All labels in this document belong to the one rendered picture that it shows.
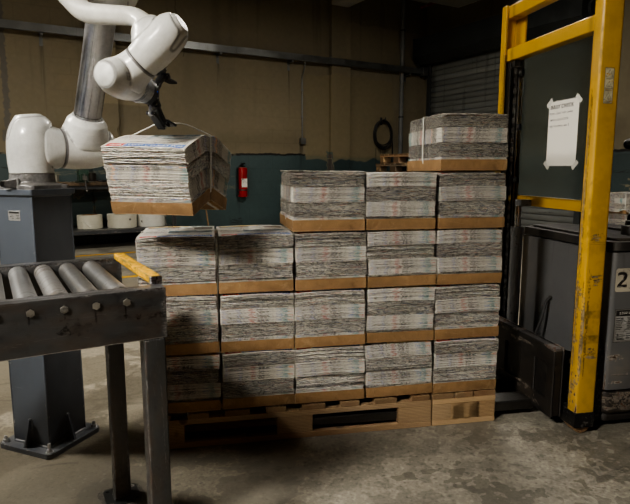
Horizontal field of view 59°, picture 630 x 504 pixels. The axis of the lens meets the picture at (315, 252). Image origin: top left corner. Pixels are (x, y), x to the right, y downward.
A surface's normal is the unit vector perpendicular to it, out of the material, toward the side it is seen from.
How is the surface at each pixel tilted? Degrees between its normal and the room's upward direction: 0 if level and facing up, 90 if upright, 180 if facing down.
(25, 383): 90
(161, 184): 106
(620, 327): 90
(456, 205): 90
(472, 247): 90
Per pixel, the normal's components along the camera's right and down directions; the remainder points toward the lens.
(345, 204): 0.19, 0.15
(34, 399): -0.37, 0.14
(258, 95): 0.51, 0.13
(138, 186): -0.19, 0.42
